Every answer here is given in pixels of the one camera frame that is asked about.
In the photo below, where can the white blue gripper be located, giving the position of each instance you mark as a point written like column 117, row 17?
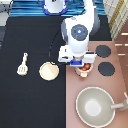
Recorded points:
column 66, row 56

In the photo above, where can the small pink pot with food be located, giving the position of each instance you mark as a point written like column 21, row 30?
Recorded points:
column 84, row 71

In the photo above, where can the cream slotted spatula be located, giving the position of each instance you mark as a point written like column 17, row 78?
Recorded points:
column 23, row 68

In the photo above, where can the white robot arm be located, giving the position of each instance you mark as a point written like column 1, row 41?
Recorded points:
column 75, row 32

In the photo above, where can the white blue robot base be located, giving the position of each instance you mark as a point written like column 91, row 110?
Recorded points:
column 54, row 7

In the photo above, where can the cream round plate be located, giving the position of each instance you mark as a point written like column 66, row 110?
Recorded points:
column 49, row 71

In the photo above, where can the black round burner rear right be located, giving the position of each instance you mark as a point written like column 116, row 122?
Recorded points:
column 103, row 51

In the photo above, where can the black round burner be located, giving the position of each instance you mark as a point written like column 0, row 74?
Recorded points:
column 106, row 68
column 103, row 51

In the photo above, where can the black round burner front right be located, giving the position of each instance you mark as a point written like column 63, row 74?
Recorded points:
column 106, row 68

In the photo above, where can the pink stove top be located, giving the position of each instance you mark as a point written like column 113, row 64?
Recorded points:
column 114, row 84

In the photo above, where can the black table mat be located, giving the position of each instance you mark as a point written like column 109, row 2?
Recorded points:
column 29, row 101

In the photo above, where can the large grey frying pan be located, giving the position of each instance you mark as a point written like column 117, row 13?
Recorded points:
column 96, row 107

